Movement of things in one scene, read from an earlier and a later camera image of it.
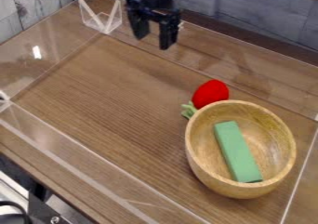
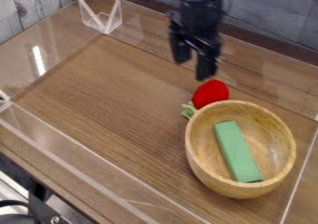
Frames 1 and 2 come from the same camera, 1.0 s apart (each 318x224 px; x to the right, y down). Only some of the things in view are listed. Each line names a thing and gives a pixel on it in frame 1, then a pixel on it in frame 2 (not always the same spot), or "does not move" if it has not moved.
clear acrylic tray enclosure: [194, 135] does not move
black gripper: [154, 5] -> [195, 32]
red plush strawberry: [211, 91] does not move
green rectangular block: [238, 156] does not move
